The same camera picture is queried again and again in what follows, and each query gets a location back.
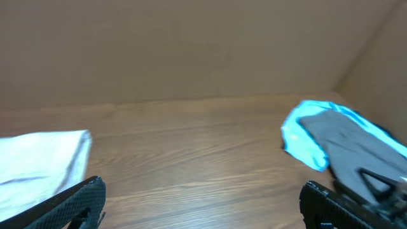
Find beige shorts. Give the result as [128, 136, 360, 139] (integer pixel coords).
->
[1, 130, 92, 221]

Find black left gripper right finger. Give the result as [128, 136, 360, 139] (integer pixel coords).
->
[300, 181, 403, 229]

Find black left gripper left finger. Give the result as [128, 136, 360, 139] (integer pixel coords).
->
[1, 176, 106, 229]

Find light blue shirt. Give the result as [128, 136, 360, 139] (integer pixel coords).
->
[280, 100, 406, 172]

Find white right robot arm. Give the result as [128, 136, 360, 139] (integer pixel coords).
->
[333, 168, 406, 228]

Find grey garment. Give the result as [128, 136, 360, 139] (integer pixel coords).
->
[300, 110, 406, 204]

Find cardboard backdrop panel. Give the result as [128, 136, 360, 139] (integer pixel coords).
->
[1, 1, 399, 136]

